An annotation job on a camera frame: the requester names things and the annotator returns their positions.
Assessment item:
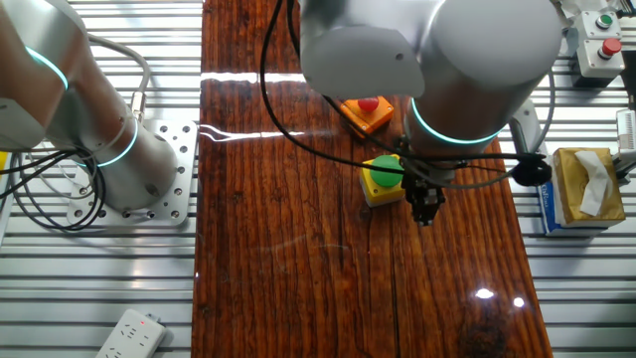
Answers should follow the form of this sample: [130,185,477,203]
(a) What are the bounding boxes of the yellow box green button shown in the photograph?
[359,153,408,209]

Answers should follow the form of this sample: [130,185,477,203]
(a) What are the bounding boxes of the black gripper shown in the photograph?
[399,170,447,228]

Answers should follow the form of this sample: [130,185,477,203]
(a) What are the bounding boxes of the silver camera beside tissues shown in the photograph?
[611,107,636,175]

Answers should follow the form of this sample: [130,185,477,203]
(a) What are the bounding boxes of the gold tissue box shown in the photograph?
[550,146,627,229]

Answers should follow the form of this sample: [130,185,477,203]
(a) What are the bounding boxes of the black cable bundle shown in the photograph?
[0,146,108,231]

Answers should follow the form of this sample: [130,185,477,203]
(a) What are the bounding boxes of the brown wooden board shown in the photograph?
[191,0,554,358]

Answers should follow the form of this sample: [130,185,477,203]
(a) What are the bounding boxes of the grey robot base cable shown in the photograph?
[83,32,153,124]

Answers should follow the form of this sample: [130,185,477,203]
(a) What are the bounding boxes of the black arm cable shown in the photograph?
[258,0,557,190]

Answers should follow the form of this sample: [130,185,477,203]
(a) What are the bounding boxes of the white power strip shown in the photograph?
[93,307,168,358]

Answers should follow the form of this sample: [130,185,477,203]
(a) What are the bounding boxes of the grey box small green button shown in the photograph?
[577,9,623,42]

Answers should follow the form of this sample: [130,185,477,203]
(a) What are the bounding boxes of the grey box red mushroom button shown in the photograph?
[574,37,627,81]

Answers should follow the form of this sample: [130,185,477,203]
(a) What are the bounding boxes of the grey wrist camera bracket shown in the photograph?
[509,98,548,158]

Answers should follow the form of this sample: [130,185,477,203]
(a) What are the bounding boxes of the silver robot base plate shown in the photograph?
[66,118,199,229]

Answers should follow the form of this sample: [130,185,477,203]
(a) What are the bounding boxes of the orange box red button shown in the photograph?
[339,94,396,135]

